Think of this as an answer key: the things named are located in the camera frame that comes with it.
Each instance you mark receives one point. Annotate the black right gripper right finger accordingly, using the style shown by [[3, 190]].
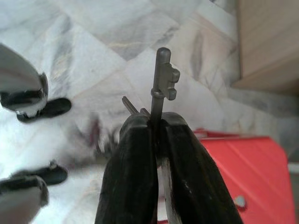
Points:
[[194, 182]]

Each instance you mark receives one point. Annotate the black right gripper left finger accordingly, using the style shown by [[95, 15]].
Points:
[[130, 175]]

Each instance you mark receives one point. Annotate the red plastic stool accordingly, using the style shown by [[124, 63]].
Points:
[[245, 175]]

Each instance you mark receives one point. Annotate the silver right leg black foot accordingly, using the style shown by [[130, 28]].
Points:
[[21, 186]]

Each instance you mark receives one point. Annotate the silver leg black foot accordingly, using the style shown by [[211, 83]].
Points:
[[21, 77], [21, 186]]

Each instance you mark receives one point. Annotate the silver left leg black foot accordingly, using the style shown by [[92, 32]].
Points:
[[21, 77]]

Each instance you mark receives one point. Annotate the light wooden cabinet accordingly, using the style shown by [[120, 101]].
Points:
[[268, 42]]

